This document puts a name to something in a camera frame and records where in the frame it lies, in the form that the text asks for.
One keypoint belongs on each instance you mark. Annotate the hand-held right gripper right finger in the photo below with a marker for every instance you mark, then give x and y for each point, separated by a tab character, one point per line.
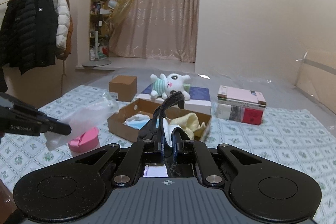
174	146

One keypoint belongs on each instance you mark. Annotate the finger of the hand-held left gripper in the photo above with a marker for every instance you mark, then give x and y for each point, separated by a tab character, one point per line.
57	129

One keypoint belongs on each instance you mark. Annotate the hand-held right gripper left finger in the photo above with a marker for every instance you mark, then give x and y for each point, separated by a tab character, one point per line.
161	144

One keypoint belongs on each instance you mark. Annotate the black and white cloth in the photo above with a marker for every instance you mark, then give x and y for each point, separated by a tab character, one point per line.
148	132

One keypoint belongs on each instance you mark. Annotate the cream yellow towel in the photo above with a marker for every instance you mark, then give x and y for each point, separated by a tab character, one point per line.
189	121

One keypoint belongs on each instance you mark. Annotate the stack of blue face masks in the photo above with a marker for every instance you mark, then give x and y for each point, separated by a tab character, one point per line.
136	126

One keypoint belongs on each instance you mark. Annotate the clear plastic packet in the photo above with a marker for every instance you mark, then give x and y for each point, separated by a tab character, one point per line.
86	116

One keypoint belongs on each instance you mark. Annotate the pink wet wipe canister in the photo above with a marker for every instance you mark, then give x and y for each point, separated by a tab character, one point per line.
86	144

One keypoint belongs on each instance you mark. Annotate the small white cloth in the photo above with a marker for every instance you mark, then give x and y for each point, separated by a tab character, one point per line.
137	118

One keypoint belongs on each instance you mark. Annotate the blue white flat box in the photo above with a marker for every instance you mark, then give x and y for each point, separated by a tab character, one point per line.
199	98

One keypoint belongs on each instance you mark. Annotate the white plush toy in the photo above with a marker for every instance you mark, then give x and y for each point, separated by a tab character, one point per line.
170	85

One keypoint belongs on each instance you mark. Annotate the small green box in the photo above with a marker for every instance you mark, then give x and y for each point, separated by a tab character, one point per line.
187	87

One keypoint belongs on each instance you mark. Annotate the small closed cardboard box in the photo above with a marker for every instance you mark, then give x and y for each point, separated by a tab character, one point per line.
123	87

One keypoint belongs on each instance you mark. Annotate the red book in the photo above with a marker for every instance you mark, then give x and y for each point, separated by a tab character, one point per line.
252	116

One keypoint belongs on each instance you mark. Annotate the pink book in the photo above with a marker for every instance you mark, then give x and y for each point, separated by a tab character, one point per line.
241	95

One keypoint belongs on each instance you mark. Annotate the black jacket white logo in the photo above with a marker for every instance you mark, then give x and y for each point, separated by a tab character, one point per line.
44	35

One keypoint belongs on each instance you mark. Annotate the black puffer jacket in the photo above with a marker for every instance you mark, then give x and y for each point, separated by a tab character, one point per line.
18	29

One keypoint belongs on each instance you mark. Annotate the green floral bed sheet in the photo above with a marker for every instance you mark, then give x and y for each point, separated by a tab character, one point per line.
275	140

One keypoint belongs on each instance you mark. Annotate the white puffer jacket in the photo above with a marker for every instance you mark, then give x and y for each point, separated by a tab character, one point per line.
61	19

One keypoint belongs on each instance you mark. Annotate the beige patterned curtain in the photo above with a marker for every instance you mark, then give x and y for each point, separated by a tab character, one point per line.
157	16

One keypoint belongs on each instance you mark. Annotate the yellow standing fan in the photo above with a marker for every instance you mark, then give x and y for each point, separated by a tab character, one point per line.
122	11

